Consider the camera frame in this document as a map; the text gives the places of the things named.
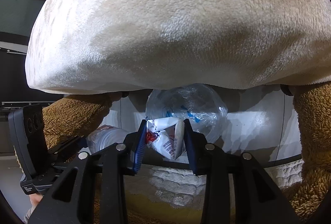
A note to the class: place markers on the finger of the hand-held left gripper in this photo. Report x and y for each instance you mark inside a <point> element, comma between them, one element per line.
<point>67,147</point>

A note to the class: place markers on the person's left hand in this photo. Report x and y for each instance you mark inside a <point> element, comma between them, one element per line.
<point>33,203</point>

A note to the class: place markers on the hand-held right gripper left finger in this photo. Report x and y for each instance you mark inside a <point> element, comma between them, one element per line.
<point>139,149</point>

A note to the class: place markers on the white ribbed mat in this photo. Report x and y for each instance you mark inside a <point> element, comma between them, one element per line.
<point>175,180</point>

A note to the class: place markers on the white paper wrapper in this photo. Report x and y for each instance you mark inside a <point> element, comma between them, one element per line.
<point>165,143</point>

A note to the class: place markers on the clear plastic bottle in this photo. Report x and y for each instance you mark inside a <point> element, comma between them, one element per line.
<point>186,102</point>
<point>106,137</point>

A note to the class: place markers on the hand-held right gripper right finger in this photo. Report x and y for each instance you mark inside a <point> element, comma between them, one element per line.
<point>192,156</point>

